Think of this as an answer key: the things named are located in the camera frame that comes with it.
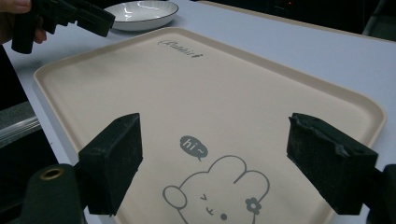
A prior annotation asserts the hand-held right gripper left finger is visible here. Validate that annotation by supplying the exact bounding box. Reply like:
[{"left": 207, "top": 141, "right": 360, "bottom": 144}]
[{"left": 78, "top": 112, "right": 145, "bottom": 217}]

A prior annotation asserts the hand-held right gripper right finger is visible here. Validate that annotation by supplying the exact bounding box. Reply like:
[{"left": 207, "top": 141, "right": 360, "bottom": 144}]
[{"left": 286, "top": 112, "right": 379, "bottom": 217}]

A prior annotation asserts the white bowl with dark rim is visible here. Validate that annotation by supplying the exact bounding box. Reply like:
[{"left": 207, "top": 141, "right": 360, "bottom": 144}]
[{"left": 104, "top": 0, "right": 180, "bottom": 32}]

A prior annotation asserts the beige tray with rabbit print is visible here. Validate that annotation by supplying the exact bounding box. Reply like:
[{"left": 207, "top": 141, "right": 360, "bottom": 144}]
[{"left": 33, "top": 26, "right": 388, "bottom": 224}]

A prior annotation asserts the dark chair back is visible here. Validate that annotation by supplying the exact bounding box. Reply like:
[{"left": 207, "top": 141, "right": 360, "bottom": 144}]
[{"left": 361, "top": 0, "right": 396, "bottom": 42}]

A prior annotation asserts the grey metal rail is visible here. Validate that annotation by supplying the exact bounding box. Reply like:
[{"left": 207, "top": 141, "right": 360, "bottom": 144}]
[{"left": 0, "top": 101, "right": 42, "bottom": 149}]

